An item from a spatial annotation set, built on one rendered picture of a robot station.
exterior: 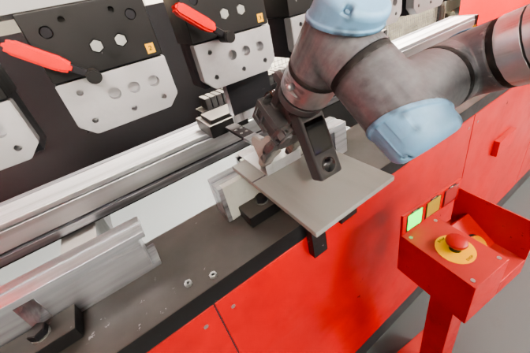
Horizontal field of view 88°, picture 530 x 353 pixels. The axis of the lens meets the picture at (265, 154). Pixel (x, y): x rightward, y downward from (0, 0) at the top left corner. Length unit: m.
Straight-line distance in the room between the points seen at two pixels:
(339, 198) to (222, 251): 0.27
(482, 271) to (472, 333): 0.86
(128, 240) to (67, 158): 0.54
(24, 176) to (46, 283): 0.54
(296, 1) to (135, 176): 0.57
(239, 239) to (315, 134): 0.30
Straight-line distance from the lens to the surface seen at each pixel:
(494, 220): 0.82
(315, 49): 0.31
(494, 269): 0.70
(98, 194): 0.81
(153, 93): 0.47
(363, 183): 0.49
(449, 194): 0.78
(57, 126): 1.04
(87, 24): 0.46
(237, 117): 0.59
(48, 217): 0.84
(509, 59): 0.36
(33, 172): 1.08
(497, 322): 1.59
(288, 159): 0.55
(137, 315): 0.59
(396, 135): 0.28
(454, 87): 0.33
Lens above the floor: 1.30
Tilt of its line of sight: 30 degrees down
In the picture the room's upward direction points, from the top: 13 degrees counter-clockwise
